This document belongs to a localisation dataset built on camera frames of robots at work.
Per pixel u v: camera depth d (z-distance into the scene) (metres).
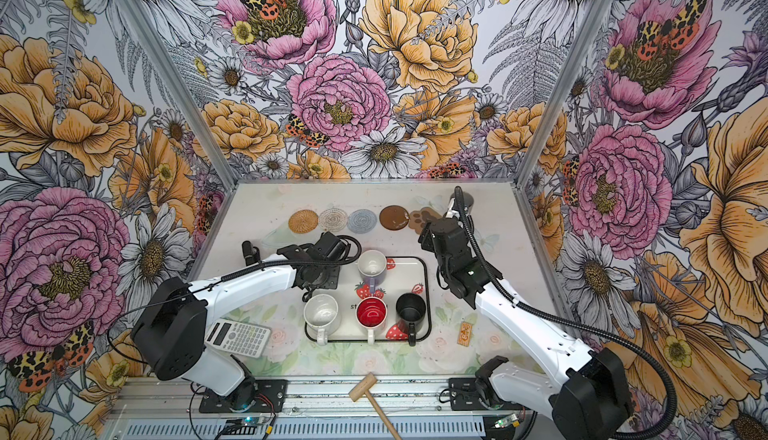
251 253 0.96
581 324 0.43
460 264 0.59
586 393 0.38
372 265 0.94
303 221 1.09
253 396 0.70
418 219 1.11
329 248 0.69
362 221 1.09
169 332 0.44
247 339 0.82
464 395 0.73
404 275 0.94
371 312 0.86
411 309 0.85
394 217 1.12
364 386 0.74
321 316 0.86
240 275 0.52
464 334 0.83
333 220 1.09
